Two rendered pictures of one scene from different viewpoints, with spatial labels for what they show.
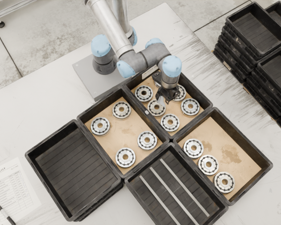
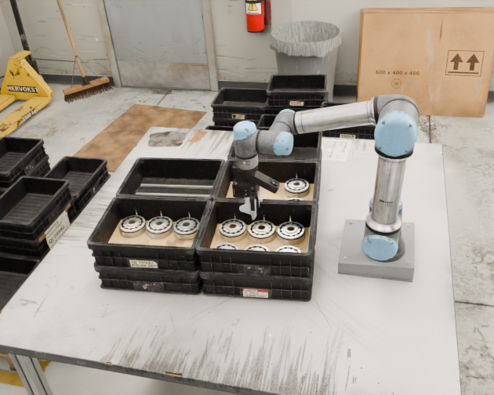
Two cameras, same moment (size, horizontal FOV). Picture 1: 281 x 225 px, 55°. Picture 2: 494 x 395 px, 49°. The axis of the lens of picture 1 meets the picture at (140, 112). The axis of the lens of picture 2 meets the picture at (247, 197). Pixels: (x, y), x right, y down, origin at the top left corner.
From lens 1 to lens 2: 2.13 m
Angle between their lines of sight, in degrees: 73
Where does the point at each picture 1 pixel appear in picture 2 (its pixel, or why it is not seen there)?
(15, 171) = (332, 156)
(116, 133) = (277, 196)
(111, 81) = (351, 242)
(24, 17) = not seen: outside the picture
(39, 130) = (357, 182)
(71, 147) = not seen: hidden behind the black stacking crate
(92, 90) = (357, 222)
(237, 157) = not seen: hidden behind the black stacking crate
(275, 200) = (62, 284)
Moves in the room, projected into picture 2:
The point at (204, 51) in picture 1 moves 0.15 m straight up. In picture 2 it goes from (292, 384) to (291, 352)
